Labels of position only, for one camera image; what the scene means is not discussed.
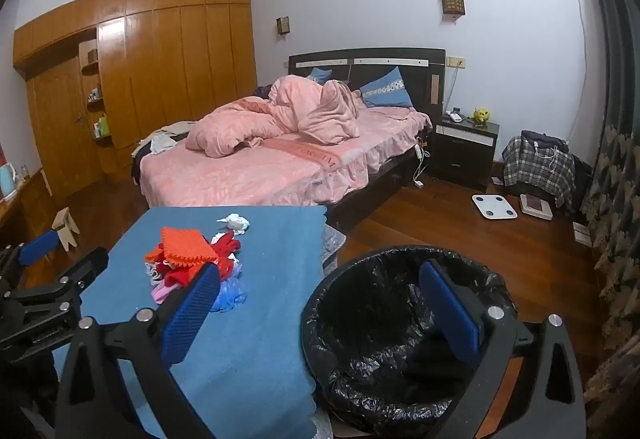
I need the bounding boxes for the white crumpled tissue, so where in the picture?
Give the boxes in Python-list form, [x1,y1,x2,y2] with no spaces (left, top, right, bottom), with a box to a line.
[216,214,250,236]

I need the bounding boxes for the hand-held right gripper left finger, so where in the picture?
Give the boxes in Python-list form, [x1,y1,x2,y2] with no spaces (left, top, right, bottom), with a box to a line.
[55,263,222,439]

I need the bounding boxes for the plaid cloth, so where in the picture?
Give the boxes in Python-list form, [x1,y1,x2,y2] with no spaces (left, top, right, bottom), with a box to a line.
[501,136,577,210]

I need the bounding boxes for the large blue pillow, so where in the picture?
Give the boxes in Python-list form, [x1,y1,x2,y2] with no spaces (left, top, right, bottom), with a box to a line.
[359,67,415,108]

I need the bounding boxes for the blue table cloth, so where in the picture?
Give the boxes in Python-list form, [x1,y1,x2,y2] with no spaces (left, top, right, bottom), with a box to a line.
[60,205,328,439]

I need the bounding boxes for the grey quilted cloth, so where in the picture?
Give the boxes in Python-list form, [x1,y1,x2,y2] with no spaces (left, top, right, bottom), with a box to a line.
[322,223,347,266]

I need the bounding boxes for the bright pink cloth piece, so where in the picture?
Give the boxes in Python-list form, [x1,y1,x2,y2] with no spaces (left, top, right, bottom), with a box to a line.
[152,283,177,306]

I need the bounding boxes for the wooden wardrobe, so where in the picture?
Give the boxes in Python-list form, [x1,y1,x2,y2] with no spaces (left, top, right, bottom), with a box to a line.
[12,0,251,192]

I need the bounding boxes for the red cloth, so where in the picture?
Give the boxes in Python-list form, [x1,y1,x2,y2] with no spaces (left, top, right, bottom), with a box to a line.
[145,231,242,291]

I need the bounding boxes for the dark patterned curtain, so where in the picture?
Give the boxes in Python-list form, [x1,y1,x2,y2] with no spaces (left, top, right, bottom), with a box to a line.
[570,0,640,420]

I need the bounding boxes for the blue kettle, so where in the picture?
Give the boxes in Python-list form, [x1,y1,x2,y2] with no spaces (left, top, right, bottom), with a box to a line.
[0,162,18,200]

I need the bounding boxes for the small wooden stool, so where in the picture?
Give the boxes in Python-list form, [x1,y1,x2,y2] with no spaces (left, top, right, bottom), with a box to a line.
[52,207,81,250]

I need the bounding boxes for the dark purple garment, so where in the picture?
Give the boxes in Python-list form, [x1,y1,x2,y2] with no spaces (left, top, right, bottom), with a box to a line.
[520,130,570,152]

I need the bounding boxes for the pile of light clothes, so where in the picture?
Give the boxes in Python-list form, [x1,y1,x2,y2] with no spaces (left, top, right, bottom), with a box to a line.
[132,121,198,157]

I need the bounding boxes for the black bagged trash bin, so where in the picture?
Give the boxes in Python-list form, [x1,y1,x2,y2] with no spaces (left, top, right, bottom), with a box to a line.
[300,244,518,435]

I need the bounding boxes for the white bathroom scale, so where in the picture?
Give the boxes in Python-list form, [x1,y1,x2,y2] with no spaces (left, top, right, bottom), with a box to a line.
[472,193,517,220]

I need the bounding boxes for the blue plastic bag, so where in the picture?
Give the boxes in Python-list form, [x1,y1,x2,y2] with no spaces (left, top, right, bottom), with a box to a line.
[210,275,249,313]

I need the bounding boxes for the flat white box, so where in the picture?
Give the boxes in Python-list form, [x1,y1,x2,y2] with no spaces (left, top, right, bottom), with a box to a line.
[519,194,554,221]

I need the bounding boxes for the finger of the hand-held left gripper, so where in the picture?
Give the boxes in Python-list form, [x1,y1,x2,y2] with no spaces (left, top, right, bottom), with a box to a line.
[0,229,60,285]
[59,246,110,290]

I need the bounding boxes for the dark wooden bed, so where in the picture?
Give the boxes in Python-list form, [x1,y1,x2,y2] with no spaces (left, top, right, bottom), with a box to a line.
[132,48,447,232]

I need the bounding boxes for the pink bed sheet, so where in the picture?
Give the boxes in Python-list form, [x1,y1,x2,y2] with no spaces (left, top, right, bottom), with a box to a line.
[139,108,433,210]

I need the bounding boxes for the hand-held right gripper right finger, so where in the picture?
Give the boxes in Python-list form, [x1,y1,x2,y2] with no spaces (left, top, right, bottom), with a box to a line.
[419,259,586,439]

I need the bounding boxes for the pink quilt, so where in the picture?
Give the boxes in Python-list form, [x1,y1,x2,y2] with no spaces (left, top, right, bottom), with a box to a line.
[186,75,368,158]

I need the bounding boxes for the dark nightstand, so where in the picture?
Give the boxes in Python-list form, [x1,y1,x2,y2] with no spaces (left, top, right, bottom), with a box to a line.
[432,116,501,192]

